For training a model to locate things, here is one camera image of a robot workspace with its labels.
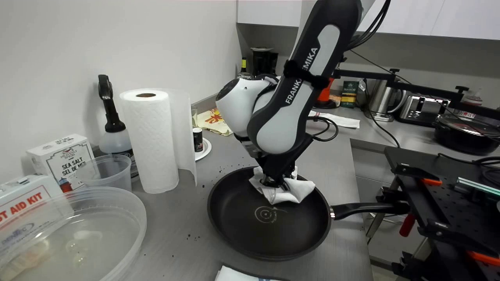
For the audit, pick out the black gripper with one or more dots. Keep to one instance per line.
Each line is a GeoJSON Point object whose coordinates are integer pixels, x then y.
{"type": "Point", "coordinates": [279, 167]}

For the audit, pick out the white towel blue stripes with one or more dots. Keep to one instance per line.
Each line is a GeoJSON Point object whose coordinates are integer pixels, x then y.
{"type": "Point", "coordinates": [232, 275]}
{"type": "Point", "coordinates": [299, 189]}

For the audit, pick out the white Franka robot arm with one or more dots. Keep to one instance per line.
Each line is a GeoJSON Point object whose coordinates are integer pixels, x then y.
{"type": "Point", "coordinates": [291, 103]}

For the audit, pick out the black frying pan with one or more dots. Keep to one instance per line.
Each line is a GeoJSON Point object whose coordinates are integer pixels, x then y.
{"type": "Point", "coordinates": [260, 228]}

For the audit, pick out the white paper towel roll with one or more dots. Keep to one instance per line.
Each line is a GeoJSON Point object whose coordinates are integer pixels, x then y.
{"type": "Point", "coordinates": [150, 140]}

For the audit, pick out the white round plate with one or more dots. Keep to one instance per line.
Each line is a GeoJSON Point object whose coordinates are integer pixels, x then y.
{"type": "Point", "coordinates": [205, 150]}

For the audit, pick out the folded white cloth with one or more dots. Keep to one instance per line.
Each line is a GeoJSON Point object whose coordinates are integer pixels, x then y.
{"type": "Point", "coordinates": [341, 120]}

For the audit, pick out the dark spice jar white lid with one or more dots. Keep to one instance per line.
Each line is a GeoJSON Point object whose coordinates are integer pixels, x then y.
{"type": "Point", "coordinates": [197, 140]}

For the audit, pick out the yellow printed bag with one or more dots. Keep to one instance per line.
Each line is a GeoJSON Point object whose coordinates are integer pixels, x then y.
{"type": "Point", "coordinates": [211, 120]}

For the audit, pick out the red moka pot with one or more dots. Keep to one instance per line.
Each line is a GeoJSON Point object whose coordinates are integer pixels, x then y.
{"type": "Point", "coordinates": [327, 92]}

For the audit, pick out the yellow green box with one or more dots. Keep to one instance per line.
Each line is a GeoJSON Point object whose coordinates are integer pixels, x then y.
{"type": "Point", "coordinates": [352, 94]}

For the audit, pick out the clear bottle yellow cap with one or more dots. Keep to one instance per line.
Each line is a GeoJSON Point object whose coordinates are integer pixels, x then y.
{"type": "Point", "coordinates": [243, 67]}

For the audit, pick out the black coffee machine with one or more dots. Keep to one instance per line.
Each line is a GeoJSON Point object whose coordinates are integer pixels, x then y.
{"type": "Point", "coordinates": [263, 56]}

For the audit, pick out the silver electric kettle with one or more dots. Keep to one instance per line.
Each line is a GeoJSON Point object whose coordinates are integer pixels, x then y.
{"type": "Point", "coordinates": [385, 98]}

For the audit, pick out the silver toaster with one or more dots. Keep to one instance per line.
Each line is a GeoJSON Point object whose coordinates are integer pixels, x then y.
{"type": "Point", "coordinates": [424, 108]}

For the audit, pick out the small clear plastic container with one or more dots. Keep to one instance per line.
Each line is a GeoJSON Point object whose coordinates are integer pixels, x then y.
{"type": "Point", "coordinates": [111, 173]}

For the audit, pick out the spray bottle black trigger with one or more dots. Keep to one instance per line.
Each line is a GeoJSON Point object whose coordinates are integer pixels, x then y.
{"type": "Point", "coordinates": [111, 122]}

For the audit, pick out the black breadboard table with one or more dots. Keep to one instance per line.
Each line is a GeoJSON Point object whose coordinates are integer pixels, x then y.
{"type": "Point", "coordinates": [458, 219]}

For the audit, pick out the large clear plastic bowl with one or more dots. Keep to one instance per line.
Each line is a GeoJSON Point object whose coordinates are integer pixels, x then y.
{"type": "Point", "coordinates": [94, 239]}

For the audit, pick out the black round pot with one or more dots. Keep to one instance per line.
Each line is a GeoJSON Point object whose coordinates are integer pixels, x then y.
{"type": "Point", "coordinates": [466, 133]}

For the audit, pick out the green LED light strip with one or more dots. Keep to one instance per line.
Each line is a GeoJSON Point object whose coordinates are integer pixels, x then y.
{"type": "Point", "coordinates": [477, 186]}

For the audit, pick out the white sea salt box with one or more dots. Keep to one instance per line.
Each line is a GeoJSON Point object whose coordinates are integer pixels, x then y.
{"type": "Point", "coordinates": [65, 161]}

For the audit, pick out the white first aid kit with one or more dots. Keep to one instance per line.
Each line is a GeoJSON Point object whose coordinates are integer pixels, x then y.
{"type": "Point", "coordinates": [32, 203]}

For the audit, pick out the white wall cabinet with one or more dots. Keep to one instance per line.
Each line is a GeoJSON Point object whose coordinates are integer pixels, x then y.
{"type": "Point", "coordinates": [443, 17]}

